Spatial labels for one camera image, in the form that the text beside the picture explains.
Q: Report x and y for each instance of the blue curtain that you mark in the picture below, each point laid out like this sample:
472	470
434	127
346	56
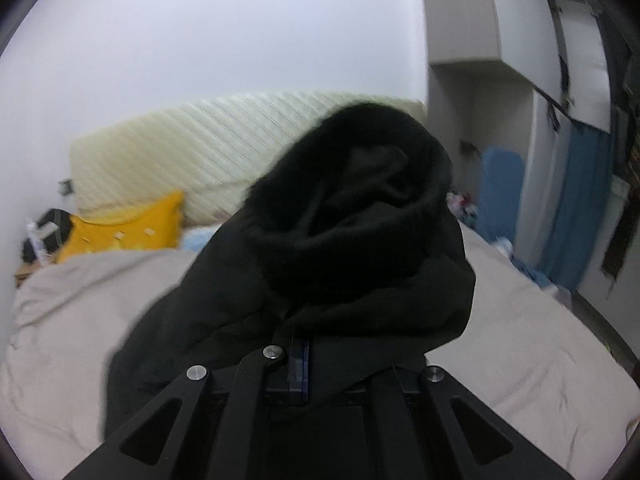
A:
575	200

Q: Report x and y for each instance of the white wall cabinet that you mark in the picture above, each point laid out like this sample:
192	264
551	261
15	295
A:
465	10

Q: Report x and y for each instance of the beige bed sheet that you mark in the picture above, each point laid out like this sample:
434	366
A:
525	350

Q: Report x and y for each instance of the blue ironing board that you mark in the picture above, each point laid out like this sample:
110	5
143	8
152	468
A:
500	190

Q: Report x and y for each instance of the yellow pillow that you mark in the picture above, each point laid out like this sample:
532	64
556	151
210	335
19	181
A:
125	232

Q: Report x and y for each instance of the cream quilted headboard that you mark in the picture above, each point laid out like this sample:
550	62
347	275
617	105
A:
210	155

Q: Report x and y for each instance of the wooden nightstand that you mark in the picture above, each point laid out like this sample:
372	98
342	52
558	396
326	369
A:
25	275

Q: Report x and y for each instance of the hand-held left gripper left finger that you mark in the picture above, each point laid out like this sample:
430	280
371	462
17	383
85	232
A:
298	360

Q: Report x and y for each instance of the dark hanging cloth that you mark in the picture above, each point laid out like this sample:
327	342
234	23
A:
620	200

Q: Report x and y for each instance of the black hooded jacket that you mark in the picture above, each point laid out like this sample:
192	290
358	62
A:
350	240

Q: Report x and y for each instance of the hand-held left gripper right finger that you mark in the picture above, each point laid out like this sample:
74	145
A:
400	385

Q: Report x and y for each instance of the light blue pillow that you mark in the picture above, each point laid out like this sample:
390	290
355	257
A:
197	240

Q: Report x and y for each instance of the black bag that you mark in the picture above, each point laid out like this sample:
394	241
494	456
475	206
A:
52	222

